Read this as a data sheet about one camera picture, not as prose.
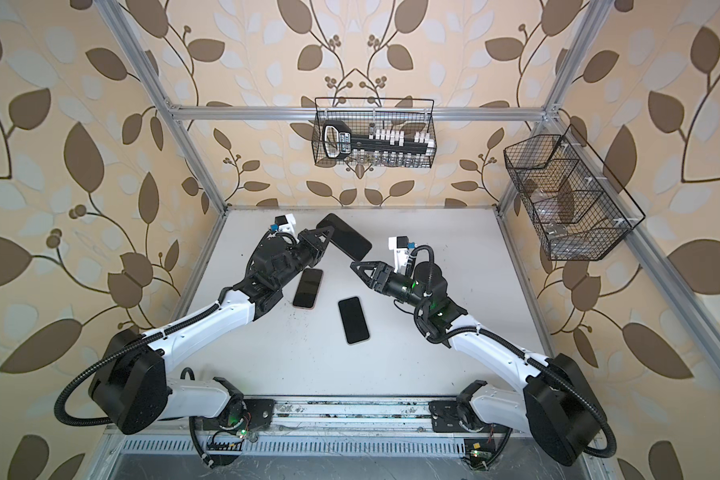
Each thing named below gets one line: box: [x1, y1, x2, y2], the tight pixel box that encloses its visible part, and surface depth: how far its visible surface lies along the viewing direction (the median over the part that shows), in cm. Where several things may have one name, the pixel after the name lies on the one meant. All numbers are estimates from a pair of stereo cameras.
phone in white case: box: [338, 296, 370, 344], surface depth 93 cm
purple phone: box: [316, 213, 373, 261], surface depth 80 cm
